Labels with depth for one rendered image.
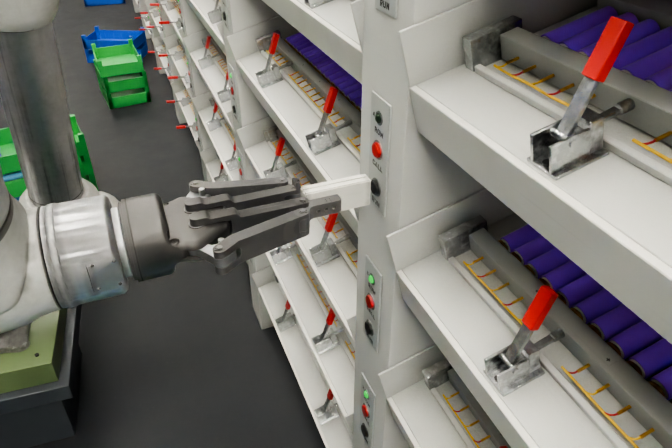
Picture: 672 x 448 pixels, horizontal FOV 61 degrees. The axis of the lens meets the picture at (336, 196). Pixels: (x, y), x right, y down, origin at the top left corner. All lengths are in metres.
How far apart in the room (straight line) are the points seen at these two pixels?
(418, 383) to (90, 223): 0.44
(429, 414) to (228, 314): 1.01
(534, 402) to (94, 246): 0.37
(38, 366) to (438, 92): 1.02
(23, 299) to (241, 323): 1.15
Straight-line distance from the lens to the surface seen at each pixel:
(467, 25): 0.50
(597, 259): 0.36
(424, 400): 0.73
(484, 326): 0.54
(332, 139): 0.80
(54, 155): 1.15
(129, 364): 1.59
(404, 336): 0.67
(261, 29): 1.18
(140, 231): 0.50
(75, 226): 0.50
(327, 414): 1.19
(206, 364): 1.53
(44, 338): 1.35
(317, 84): 0.92
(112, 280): 0.51
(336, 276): 0.88
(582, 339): 0.50
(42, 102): 1.08
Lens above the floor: 1.13
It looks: 33 degrees down
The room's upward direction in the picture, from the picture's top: straight up
